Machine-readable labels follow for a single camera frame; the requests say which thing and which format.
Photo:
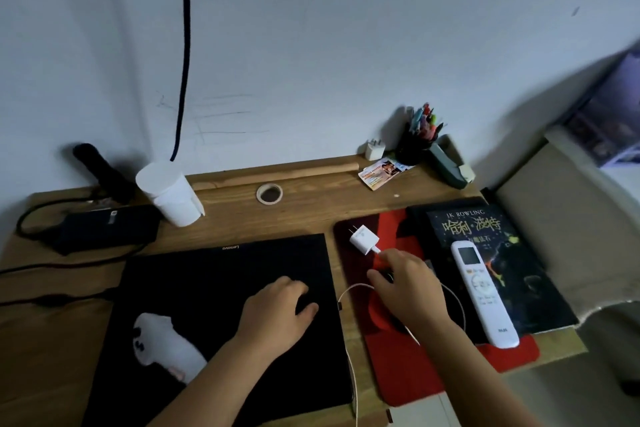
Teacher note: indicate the green stapler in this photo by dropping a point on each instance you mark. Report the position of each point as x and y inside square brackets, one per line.
[450, 169]

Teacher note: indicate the person's left forearm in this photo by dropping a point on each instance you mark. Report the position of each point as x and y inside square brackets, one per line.
[225, 386]

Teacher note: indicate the black mouse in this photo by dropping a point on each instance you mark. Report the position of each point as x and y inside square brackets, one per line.
[386, 275]

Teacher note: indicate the person's right forearm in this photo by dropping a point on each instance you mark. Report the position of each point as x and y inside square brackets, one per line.
[470, 381]

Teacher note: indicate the black laptop power brick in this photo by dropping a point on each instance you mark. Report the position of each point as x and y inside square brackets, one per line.
[105, 229]

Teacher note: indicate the beige cushion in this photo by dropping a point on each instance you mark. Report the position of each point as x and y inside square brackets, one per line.
[565, 231]

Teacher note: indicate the black hardcover book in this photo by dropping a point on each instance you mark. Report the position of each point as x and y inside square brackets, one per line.
[540, 291]

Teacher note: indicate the black handheld device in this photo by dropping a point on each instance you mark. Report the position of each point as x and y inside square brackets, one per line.
[102, 171]

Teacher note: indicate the person's left thumb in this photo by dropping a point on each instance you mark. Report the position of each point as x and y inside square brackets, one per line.
[307, 311]

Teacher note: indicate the person's right thumb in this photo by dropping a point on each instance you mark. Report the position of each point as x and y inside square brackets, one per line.
[377, 281]

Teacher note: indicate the colourful printed cards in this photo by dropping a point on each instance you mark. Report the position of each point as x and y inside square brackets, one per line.
[377, 176]

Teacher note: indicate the black pen holder cup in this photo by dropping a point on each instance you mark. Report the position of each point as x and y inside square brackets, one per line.
[412, 151]

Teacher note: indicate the white charger plug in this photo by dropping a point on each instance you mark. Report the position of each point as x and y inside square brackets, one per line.
[362, 240]

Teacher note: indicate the small white power adapter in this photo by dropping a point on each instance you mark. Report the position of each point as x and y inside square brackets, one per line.
[374, 150]

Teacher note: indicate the person's right hand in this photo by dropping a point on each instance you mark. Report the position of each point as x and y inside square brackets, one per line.
[412, 291]

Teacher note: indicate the white remote control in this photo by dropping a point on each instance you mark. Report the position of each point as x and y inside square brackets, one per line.
[482, 291]

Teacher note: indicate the black laptop with white sticker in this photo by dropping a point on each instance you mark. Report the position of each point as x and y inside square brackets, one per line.
[200, 281]

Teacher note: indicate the roll of tape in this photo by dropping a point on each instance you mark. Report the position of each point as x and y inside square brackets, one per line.
[261, 196]

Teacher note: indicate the red and black mouse pad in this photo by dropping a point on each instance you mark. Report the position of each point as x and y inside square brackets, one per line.
[405, 381]

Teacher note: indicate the person's left hand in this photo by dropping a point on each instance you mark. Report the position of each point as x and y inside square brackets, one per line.
[272, 314]

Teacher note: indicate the bunch of coloured pens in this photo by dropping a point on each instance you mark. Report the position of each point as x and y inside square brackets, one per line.
[425, 121]

